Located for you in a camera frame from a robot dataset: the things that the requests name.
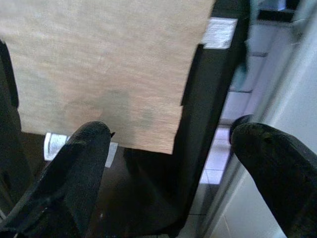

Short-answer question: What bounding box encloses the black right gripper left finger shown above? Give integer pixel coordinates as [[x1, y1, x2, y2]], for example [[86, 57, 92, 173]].
[[0, 120, 116, 238]]

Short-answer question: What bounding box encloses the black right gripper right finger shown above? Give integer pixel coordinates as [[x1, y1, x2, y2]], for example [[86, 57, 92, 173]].
[[230, 122, 317, 238]]

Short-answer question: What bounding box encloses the white printed label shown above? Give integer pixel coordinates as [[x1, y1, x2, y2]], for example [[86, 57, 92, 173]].
[[202, 17, 238, 50], [43, 132, 119, 168]]

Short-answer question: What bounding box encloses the white appliance panel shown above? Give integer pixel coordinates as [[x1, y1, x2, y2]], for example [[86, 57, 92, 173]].
[[203, 0, 317, 238]]

